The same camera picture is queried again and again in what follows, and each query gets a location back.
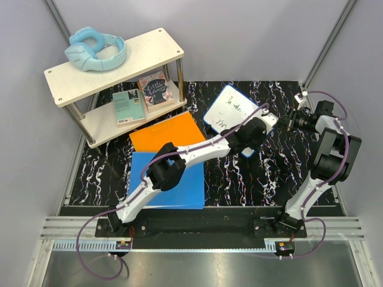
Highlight blue framed whiteboard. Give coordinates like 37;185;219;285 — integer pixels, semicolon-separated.
198;85;269;160

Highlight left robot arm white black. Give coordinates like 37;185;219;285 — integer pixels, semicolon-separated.
107;114;277;237

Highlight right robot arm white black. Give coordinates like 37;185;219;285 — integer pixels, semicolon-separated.
271;100;362;237

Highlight orange folder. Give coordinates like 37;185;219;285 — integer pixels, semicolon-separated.
129;112;205;152

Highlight blue folder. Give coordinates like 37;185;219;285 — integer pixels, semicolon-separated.
127;152;205;209

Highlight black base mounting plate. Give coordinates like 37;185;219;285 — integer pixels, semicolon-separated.
95;215;307;238

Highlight Little Women book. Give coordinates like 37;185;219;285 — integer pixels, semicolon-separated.
139;71;175;112

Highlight teal paperback book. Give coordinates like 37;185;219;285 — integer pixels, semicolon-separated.
113;88;145;127

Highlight light blue headphones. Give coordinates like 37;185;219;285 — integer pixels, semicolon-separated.
65;26;127;72

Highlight white two tier shelf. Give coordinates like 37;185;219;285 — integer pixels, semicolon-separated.
44;28;187;148

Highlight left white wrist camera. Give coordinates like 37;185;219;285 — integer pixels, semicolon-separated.
260;112;278;135

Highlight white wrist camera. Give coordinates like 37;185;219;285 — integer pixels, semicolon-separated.
293;91;308;110
260;112;278;135

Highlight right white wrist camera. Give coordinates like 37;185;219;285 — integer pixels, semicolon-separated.
293;91;308;110

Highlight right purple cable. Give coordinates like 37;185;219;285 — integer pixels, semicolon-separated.
278;90;349;259

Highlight purple cable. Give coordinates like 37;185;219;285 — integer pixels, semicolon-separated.
278;90;349;259
76;103;270;282

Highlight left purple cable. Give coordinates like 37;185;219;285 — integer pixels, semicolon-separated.
76;103;270;282

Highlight aluminium rail frame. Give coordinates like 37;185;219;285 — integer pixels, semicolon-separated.
40;217;364;253

